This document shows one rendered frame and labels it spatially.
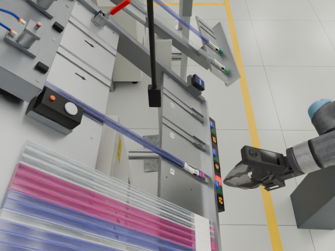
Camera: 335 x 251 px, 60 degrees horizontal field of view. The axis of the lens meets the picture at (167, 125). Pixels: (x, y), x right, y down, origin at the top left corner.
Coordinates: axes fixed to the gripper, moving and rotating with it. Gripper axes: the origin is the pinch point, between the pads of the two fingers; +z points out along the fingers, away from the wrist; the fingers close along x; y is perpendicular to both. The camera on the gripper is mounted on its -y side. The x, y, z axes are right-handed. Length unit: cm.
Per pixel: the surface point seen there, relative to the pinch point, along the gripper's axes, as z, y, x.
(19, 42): -3, -62, -1
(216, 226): 2.2, -3.6, -13.5
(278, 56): -2, 99, 142
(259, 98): 15, 84, 98
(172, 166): 4.2, -18.4, -1.6
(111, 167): 34.3, -15.6, 10.2
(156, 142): 66, 37, 60
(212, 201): 2.8, -3.6, -6.7
